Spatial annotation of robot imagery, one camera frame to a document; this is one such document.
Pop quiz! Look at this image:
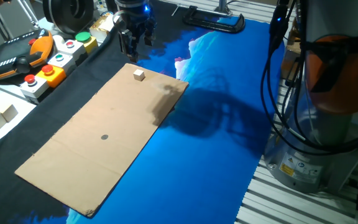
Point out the white board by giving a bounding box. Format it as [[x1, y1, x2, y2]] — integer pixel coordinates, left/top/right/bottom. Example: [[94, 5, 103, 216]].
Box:
[[0, 90, 37, 154]]

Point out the grey box flat red button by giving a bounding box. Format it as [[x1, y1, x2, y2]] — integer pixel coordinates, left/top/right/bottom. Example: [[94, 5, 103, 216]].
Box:
[[57, 39, 87, 62]]

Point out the yellow box green mushroom button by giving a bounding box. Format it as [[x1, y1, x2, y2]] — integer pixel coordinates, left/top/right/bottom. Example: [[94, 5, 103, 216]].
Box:
[[75, 31, 99, 54]]

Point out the brown cardboard sheet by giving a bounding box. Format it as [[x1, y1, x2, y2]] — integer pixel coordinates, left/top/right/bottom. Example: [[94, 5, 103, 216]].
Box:
[[14, 63, 190, 218]]

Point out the black orange teach pendant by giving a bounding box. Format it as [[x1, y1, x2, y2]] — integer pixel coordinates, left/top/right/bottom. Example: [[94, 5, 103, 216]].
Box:
[[0, 28, 55, 82]]

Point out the white cylindrical object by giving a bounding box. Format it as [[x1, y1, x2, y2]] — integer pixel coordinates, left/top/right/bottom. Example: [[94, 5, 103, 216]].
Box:
[[52, 34, 65, 47]]

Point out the blue black printed cloth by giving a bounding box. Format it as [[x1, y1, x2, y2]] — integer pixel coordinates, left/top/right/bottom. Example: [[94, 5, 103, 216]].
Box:
[[0, 0, 287, 224]]

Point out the black C-clamp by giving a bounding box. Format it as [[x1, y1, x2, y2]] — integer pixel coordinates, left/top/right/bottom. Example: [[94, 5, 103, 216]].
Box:
[[181, 6, 247, 34]]

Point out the thin grey metal rod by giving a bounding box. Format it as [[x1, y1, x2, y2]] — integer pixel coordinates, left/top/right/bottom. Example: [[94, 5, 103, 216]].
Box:
[[16, 0, 40, 29]]

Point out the small wooden block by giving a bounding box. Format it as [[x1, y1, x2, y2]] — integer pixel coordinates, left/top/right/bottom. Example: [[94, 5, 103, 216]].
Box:
[[132, 68, 146, 82]]

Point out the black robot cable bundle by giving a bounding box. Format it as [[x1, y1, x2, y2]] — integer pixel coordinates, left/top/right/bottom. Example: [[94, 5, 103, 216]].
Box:
[[260, 0, 358, 156]]

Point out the white yellow carton box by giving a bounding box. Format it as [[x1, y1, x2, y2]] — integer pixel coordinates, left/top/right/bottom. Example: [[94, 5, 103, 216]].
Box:
[[88, 14, 121, 41]]

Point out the yellow box red mushroom button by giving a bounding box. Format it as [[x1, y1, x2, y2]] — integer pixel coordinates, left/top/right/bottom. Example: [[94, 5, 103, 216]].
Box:
[[35, 64, 67, 89]]

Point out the large cardboard panel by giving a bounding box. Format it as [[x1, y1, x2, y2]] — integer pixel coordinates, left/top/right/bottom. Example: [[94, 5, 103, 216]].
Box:
[[280, 27, 303, 86]]

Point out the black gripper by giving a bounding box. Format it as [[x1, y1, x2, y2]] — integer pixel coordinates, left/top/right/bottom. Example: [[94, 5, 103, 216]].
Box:
[[114, 0, 157, 63]]

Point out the grey box green button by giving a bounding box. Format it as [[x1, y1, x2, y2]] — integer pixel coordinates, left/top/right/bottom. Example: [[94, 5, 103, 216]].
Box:
[[47, 52, 76, 75]]

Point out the black filament spool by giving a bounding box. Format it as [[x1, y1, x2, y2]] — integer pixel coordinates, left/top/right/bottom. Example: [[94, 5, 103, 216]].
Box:
[[42, 0, 95, 35]]

